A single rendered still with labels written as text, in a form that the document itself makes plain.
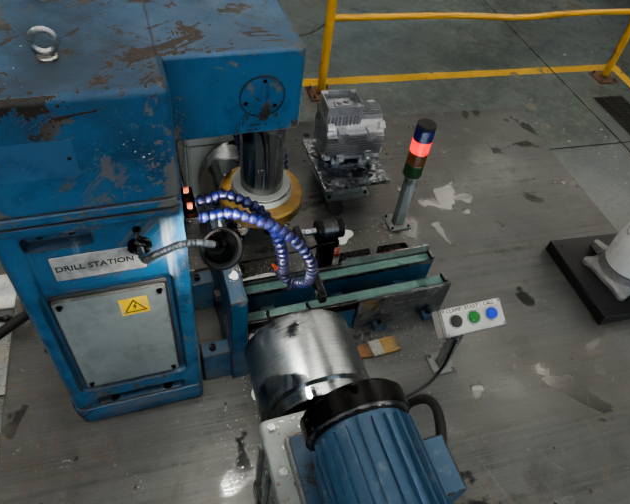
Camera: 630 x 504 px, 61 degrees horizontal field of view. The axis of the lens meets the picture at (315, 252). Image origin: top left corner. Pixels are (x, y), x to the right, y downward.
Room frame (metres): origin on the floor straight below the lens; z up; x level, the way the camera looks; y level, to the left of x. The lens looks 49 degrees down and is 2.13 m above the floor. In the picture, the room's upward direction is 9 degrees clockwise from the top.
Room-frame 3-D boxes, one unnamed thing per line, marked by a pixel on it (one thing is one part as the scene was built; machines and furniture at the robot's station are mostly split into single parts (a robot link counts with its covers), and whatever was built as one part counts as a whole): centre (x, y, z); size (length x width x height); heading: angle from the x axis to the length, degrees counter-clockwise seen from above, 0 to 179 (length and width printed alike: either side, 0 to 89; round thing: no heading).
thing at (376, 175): (1.52, -0.05, 0.86); 0.27 x 0.24 x 0.12; 25
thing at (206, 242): (0.56, 0.21, 1.46); 0.18 x 0.11 x 0.13; 115
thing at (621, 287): (1.27, -1.00, 0.86); 0.22 x 0.18 x 0.06; 32
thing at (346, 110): (1.55, -0.01, 1.11); 0.12 x 0.11 x 0.07; 110
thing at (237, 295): (0.81, 0.24, 0.97); 0.30 x 0.11 x 0.34; 25
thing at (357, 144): (1.56, -0.05, 1.01); 0.20 x 0.19 x 0.19; 110
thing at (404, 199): (1.37, -0.27, 1.01); 0.08 x 0.08 x 0.42; 25
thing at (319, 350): (0.55, -0.05, 1.04); 0.37 x 0.25 x 0.25; 25
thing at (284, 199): (0.85, 0.14, 1.43); 0.18 x 0.18 x 0.48
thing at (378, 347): (0.83, -0.19, 0.80); 0.21 x 0.05 x 0.01; 117
